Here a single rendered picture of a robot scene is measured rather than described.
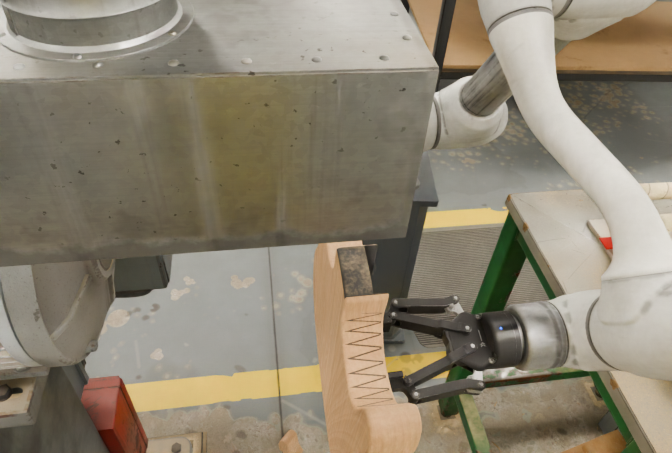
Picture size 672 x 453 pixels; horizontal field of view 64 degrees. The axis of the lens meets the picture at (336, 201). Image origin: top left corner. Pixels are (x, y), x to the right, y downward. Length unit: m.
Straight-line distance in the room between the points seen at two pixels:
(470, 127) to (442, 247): 1.01
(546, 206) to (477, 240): 1.23
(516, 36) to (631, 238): 0.36
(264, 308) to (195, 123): 1.78
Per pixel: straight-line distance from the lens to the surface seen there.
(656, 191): 1.16
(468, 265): 2.31
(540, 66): 0.88
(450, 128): 1.44
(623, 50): 3.30
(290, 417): 1.86
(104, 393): 1.26
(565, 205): 1.23
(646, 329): 0.67
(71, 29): 0.34
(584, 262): 1.12
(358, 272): 0.54
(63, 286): 0.55
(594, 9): 1.01
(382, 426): 0.47
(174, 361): 2.00
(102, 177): 0.36
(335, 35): 0.35
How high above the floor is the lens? 1.68
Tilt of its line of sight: 43 degrees down
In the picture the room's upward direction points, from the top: 4 degrees clockwise
